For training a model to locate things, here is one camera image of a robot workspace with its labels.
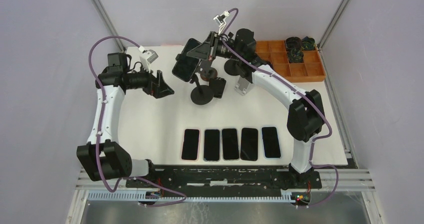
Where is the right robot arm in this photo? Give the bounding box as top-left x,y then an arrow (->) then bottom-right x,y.
176,28 -> 332,188

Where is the white case phone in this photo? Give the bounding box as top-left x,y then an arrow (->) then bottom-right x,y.
261,126 -> 282,159

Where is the wooden compartment tray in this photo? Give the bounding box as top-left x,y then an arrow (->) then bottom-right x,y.
256,40 -> 326,83

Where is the black mounting base plate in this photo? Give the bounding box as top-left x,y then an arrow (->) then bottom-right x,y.
146,165 -> 323,198

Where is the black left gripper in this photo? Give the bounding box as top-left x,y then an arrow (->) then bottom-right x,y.
126,62 -> 174,99

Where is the clear case phone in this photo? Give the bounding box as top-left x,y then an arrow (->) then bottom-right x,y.
203,129 -> 221,162

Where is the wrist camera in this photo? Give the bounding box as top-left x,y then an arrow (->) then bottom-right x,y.
138,46 -> 158,73
213,10 -> 230,35

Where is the black phone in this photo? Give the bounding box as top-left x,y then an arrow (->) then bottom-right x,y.
171,38 -> 201,82
221,128 -> 240,161
240,127 -> 259,162

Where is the pink case phone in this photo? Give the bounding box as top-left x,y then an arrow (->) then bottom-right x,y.
181,129 -> 200,161

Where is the small black folding stand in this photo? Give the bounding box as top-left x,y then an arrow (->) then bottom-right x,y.
209,77 -> 227,99

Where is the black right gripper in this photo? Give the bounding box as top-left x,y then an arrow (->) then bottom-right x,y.
186,31 -> 242,62

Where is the silver metal phone stand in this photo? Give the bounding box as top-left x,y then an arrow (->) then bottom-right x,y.
234,76 -> 255,96

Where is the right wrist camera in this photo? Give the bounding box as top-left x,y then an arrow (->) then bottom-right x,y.
213,10 -> 230,35

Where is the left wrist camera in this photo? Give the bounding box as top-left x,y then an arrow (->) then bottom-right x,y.
138,46 -> 158,73

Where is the white slotted cable duct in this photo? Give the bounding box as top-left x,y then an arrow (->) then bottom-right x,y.
87,190 -> 296,204

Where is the tall black phone stand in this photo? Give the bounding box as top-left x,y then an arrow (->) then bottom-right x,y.
186,60 -> 214,106
224,59 -> 244,78

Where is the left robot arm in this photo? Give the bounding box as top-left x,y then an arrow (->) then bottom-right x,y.
76,49 -> 174,188

